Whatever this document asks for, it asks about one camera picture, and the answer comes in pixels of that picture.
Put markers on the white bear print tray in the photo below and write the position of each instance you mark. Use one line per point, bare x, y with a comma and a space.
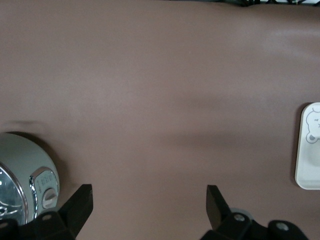
310, 160

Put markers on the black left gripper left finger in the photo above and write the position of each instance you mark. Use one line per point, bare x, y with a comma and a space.
78, 211

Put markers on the gray green electric cooker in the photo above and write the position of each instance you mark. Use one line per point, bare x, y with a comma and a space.
32, 155

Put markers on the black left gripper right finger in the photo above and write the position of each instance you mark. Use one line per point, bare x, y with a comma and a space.
216, 208

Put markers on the glass cooker lid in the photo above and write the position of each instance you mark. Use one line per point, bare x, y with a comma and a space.
10, 195

